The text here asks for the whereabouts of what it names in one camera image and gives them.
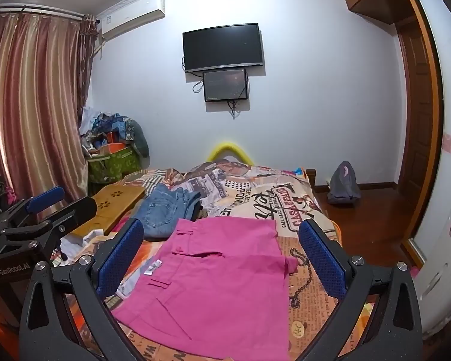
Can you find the orange box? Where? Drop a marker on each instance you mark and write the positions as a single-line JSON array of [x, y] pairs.
[[111, 147]]

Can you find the wooden bed frame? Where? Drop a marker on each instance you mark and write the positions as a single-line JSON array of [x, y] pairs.
[[311, 176]]

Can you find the white air conditioner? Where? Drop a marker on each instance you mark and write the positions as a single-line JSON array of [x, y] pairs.
[[131, 17]]

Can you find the pink pants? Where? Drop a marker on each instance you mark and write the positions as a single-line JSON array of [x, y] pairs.
[[218, 289]]

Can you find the grey backpack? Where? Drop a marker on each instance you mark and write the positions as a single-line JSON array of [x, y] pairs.
[[344, 184]]

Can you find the curtain rod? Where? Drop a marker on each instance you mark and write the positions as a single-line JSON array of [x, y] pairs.
[[41, 10]]

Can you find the yellow foam bed guard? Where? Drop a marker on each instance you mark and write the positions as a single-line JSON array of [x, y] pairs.
[[225, 147]]

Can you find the black wall television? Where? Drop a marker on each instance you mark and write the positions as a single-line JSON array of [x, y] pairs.
[[223, 47]]

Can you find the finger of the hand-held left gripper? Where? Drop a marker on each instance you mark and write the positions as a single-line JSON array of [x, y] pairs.
[[77, 210], [45, 199]]

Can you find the small black wall screen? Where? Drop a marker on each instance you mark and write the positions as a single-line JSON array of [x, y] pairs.
[[225, 84]]

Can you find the wooden lap desk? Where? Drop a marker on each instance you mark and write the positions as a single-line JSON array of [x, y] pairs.
[[112, 199]]

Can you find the striped pink curtain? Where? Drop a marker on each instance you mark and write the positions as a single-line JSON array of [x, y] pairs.
[[34, 101]]

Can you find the green patterned storage box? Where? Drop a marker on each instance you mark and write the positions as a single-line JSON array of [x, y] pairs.
[[116, 165]]

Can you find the white cloth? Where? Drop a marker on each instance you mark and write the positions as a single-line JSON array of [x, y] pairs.
[[84, 240]]

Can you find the light blue jeans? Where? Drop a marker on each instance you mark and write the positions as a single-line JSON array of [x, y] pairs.
[[161, 210]]

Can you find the pile of clothes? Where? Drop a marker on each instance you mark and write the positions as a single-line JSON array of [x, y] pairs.
[[112, 126]]

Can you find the printed blanket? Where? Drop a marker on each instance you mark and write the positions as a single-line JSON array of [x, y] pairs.
[[270, 199]]

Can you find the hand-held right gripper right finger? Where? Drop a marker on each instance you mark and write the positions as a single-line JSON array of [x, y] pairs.
[[321, 255]]

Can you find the white panel with stickers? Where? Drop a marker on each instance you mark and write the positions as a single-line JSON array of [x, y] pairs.
[[441, 263]]

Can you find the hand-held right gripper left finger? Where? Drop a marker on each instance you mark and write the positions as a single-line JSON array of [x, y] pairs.
[[120, 255]]

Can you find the wooden door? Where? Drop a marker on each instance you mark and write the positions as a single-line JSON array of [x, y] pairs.
[[415, 120]]

